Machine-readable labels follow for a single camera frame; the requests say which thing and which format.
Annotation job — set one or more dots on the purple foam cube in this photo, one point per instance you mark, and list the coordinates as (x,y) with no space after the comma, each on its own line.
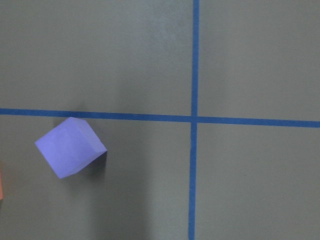
(70,147)

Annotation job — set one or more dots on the orange foam cube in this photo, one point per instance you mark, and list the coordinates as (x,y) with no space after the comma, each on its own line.
(1,186)

